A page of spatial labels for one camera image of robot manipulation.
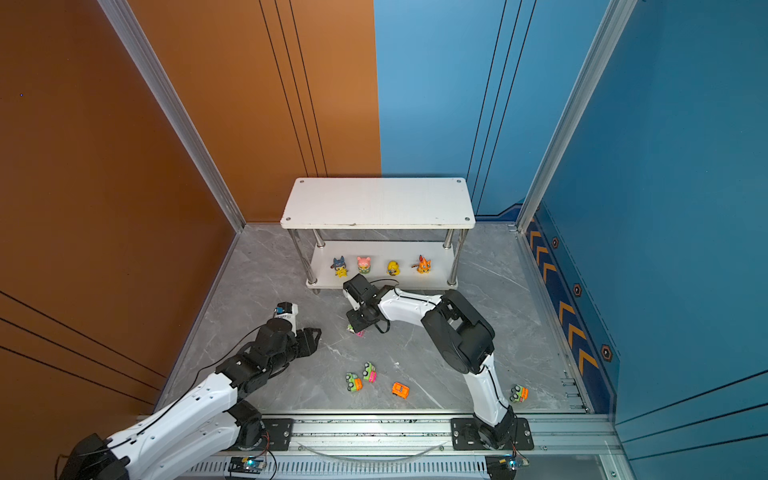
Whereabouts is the pink green toy figure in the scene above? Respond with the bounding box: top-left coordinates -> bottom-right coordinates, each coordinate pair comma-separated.
357,256 -> 371,275

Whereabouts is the yellow pikachu toy figure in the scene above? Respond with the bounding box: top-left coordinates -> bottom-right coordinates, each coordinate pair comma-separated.
331,256 -> 348,278

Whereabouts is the orange dragon toy figure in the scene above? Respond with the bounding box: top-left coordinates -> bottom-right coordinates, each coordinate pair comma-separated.
412,255 -> 432,274

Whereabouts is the orange green toy truck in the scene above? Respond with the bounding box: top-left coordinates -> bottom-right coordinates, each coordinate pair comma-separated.
510,384 -> 529,403

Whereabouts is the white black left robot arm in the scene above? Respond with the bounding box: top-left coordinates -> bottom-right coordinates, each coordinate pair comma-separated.
59,318 -> 322,479

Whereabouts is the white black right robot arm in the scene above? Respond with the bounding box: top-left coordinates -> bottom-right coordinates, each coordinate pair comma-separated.
343,274 -> 519,450

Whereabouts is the white two-tier shelf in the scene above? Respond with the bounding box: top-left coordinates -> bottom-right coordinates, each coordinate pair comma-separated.
280,177 -> 476,291

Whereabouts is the green orange toy car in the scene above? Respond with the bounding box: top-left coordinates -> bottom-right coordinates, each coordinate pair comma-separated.
345,372 -> 363,392

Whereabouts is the green circuit board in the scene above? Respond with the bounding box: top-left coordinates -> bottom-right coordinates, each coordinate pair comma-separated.
227,456 -> 267,476
485,453 -> 530,480

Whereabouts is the right green circuit board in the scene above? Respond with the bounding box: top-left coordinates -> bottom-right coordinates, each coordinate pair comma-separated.
485,453 -> 530,480

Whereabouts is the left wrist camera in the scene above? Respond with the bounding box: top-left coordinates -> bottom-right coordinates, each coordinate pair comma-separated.
273,302 -> 299,333

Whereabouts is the left aluminium corner post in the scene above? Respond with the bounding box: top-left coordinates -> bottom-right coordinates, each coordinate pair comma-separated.
98,0 -> 246,234

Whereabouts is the aluminium corner post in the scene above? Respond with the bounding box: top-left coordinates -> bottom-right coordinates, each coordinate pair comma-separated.
516,0 -> 637,234
98,0 -> 246,234

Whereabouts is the right aluminium corner post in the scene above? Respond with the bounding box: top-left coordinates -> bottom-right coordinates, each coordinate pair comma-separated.
516,0 -> 637,234

